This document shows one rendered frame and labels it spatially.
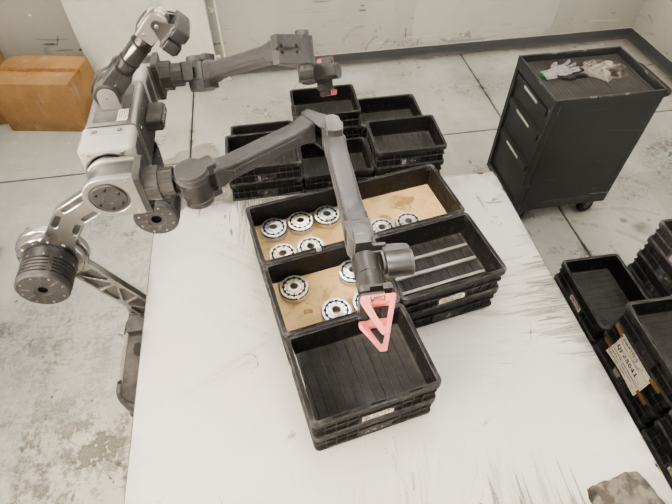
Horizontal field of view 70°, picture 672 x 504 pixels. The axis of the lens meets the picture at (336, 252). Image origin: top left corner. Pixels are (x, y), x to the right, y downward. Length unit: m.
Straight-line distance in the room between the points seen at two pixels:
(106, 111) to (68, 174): 2.51
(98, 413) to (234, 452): 1.15
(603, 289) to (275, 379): 1.73
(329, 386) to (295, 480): 0.29
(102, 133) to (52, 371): 1.76
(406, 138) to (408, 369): 1.68
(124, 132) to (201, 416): 0.92
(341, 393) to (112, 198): 0.86
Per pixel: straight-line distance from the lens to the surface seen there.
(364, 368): 1.58
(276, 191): 2.72
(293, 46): 1.42
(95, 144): 1.32
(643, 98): 2.98
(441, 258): 1.87
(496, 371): 1.80
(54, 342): 2.98
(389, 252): 1.01
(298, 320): 1.67
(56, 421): 2.75
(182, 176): 1.19
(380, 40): 4.61
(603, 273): 2.82
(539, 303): 2.01
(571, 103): 2.75
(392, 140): 2.92
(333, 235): 1.90
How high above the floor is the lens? 2.25
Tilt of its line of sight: 50 degrees down
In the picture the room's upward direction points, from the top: 1 degrees counter-clockwise
